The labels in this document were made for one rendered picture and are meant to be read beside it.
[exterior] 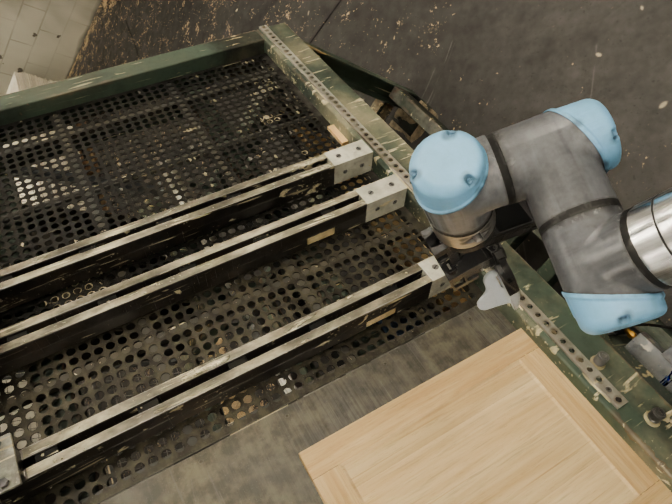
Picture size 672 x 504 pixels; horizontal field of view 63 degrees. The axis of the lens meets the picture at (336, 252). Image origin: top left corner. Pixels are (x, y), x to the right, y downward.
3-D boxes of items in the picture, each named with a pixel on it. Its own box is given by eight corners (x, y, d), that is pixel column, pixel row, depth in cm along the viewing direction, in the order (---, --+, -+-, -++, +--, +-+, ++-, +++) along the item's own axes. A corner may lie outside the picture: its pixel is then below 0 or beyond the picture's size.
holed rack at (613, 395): (627, 402, 109) (628, 401, 109) (617, 409, 108) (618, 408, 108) (266, 26, 198) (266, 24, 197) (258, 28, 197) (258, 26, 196)
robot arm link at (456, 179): (506, 177, 49) (415, 210, 51) (511, 223, 59) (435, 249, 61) (477, 108, 52) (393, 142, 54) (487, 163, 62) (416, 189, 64)
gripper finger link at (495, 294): (486, 323, 80) (460, 277, 76) (522, 303, 79) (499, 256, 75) (494, 335, 77) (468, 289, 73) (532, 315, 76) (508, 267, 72)
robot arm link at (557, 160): (631, 209, 55) (521, 245, 57) (586, 114, 58) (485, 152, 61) (648, 181, 47) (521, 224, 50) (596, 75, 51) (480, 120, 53)
